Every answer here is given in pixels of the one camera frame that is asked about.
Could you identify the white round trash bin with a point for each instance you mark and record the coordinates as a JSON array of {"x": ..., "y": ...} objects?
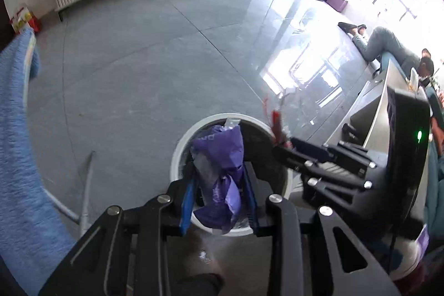
[{"x": 180, "y": 150}]

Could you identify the teal cloth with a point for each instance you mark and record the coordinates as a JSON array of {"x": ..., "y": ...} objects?
[{"x": 435, "y": 185}]

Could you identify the purple storage box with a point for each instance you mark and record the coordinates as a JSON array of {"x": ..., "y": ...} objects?
[{"x": 336, "y": 1}]

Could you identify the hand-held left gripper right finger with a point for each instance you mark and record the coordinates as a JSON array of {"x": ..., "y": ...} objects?
[{"x": 250, "y": 200}]

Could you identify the grey metal frame leg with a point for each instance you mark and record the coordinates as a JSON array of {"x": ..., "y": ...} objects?
[{"x": 86, "y": 199}]

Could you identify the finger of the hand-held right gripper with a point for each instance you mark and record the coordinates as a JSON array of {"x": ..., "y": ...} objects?
[
  {"x": 288, "y": 157},
  {"x": 312, "y": 151}
]

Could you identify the purple plastic bag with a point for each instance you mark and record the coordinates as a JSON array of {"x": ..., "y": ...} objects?
[{"x": 222, "y": 157}]

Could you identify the red clear plastic wrapper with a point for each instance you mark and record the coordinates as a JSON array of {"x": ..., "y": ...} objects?
[{"x": 276, "y": 122}]

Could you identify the blue terry towel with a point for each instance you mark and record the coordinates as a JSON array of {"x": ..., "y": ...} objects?
[{"x": 20, "y": 143}]

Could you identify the white round container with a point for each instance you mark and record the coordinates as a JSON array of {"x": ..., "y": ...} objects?
[{"x": 411, "y": 254}]

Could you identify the red printed shopping bag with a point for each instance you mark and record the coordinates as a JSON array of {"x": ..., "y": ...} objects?
[{"x": 33, "y": 23}]

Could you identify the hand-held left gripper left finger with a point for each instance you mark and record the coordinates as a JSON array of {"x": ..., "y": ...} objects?
[{"x": 187, "y": 204}]

